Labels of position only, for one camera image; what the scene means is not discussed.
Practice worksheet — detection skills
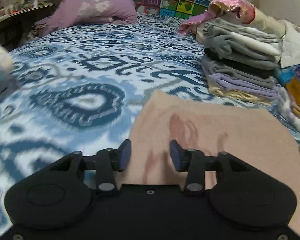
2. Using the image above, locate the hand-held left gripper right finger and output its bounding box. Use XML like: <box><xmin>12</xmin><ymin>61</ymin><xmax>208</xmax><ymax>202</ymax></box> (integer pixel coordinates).
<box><xmin>169</xmin><ymin>139</ymin><xmax>253</xmax><ymax>196</ymax></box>

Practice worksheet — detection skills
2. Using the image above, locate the purple floral pillow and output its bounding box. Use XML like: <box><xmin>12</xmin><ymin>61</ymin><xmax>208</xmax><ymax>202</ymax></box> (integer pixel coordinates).
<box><xmin>35</xmin><ymin>0</ymin><xmax>138</xmax><ymax>37</ymax></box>

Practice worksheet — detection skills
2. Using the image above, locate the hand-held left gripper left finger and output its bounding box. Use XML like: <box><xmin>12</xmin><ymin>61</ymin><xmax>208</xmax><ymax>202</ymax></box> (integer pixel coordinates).
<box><xmin>49</xmin><ymin>139</ymin><xmax>132</xmax><ymax>197</ymax></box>

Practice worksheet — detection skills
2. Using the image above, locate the beige fuzzy sweater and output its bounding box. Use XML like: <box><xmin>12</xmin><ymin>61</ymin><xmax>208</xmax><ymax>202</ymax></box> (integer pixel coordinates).
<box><xmin>126</xmin><ymin>90</ymin><xmax>300</xmax><ymax>233</ymax></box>

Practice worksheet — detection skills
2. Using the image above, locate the colourful alphabet foam panel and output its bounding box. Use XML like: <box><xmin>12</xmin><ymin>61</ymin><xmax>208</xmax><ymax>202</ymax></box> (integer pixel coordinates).
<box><xmin>82</xmin><ymin>0</ymin><xmax>212</xmax><ymax>19</ymax></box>

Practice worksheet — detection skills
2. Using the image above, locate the cream quilt with pink satin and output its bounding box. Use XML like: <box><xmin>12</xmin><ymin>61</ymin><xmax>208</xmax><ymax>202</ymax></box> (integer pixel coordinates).
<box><xmin>177</xmin><ymin>0</ymin><xmax>290</xmax><ymax>38</ymax></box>

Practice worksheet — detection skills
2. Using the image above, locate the stack of grey folded clothes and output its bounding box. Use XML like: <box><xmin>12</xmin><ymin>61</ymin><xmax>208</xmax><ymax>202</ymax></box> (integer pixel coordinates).
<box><xmin>195</xmin><ymin>19</ymin><xmax>283</xmax><ymax>105</ymax></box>

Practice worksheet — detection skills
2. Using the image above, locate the bed with blue patterned sheet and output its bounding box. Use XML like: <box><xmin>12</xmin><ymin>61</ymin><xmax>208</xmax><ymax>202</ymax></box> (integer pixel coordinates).
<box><xmin>0</xmin><ymin>12</ymin><xmax>300</xmax><ymax>238</ymax></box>

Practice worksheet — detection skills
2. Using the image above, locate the dark wooden desk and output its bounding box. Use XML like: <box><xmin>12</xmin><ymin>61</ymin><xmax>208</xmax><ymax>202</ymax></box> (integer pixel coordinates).
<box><xmin>0</xmin><ymin>2</ymin><xmax>58</xmax><ymax>50</ymax></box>

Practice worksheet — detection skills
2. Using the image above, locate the pile of pastel clothes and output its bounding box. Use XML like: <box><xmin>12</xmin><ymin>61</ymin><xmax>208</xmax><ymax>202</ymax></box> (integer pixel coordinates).
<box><xmin>0</xmin><ymin>40</ymin><xmax>14</xmax><ymax>100</ymax></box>

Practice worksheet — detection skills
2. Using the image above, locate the white quilted pad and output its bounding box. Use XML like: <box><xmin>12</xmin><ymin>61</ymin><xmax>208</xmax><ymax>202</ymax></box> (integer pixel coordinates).
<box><xmin>279</xmin><ymin>21</ymin><xmax>300</xmax><ymax>68</ymax></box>

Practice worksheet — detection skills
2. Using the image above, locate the clutter of small desk items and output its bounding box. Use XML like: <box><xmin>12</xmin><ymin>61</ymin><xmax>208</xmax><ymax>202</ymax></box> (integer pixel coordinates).
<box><xmin>0</xmin><ymin>0</ymin><xmax>55</xmax><ymax>19</ymax></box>

